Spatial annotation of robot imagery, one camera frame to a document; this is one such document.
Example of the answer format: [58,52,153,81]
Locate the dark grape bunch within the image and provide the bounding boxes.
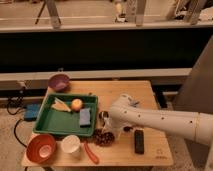
[93,129,115,147]

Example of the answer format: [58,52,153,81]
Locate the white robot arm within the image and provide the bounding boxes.
[109,94,213,146]

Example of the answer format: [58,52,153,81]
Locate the purple bowl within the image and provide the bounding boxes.
[48,74,70,92]

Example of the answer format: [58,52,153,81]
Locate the orange bowl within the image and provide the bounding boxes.
[26,134,57,164]

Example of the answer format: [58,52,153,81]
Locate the metal measuring cup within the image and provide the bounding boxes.
[99,111,109,122]

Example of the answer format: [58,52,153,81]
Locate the blue sponge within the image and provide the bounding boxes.
[79,108,91,126]

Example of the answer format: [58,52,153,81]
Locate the red yellow apple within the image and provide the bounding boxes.
[70,99,83,111]

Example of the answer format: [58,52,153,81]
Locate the yellow banana piece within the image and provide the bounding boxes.
[52,98,71,112]

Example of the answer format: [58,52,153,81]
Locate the black remote control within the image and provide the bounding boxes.
[134,130,144,154]

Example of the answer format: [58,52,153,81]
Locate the green plastic tray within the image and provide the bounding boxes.
[33,93,98,137]

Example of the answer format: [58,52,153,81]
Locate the white cup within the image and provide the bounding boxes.
[61,135,81,155]

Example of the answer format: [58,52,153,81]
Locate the blue box on floor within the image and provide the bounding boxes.
[24,104,40,121]

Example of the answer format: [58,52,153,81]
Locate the black handle tool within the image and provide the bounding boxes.
[123,126,133,132]

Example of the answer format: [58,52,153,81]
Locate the red spatula handle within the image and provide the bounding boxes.
[84,142,99,164]

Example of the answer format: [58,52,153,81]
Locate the black cable on floor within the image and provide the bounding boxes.
[6,87,28,148]

